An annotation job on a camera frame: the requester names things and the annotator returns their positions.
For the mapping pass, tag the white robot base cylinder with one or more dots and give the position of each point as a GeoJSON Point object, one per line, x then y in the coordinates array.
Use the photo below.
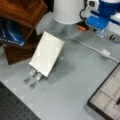
{"type": "Point", "coordinates": [67, 11]}

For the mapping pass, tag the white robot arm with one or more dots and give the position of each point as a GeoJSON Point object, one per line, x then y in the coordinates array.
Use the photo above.
{"type": "Point", "coordinates": [102, 15]}

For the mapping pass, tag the small orange object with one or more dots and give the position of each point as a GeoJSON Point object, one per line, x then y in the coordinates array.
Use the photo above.
{"type": "Point", "coordinates": [81, 28]}

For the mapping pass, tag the blue book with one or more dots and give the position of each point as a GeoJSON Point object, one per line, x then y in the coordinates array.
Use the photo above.
{"type": "Point", "coordinates": [10, 32]}

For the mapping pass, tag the wooden shelf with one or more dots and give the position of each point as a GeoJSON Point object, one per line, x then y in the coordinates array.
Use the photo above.
{"type": "Point", "coordinates": [27, 13]}

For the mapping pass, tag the black compartment tray box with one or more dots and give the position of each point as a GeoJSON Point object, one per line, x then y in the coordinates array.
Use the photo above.
{"type": "Point", "coordinates": [106, 99]}

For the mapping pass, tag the black perforated mat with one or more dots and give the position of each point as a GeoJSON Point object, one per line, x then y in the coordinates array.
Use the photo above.
{"type": "Point", "coordinates": [11, 108]}

